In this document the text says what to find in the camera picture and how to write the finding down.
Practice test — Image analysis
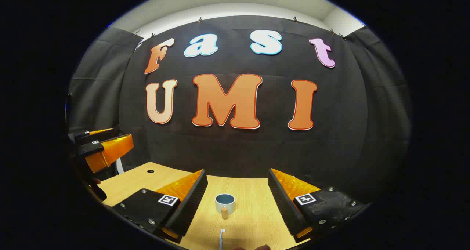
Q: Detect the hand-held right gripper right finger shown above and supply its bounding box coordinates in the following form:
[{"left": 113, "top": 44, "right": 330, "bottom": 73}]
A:
[{"left": 267, "top": 168, "right": 369, "bottom": 244}]

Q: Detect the pale green cup wooden handle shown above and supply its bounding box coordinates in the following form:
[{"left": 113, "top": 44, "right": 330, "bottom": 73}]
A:
[{"left": 215, "top": 193, "right": 235, "bottom": 220}]

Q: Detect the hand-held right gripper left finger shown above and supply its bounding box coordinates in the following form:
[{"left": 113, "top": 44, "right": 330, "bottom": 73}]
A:
[{"left": 111, "top": 169, "right": 209, "bottom": 244}]

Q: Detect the wooden desktop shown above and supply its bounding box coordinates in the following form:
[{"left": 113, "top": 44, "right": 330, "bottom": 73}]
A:
[{"left": 98, "top": 161, "right": 312, "bottom": 250}]

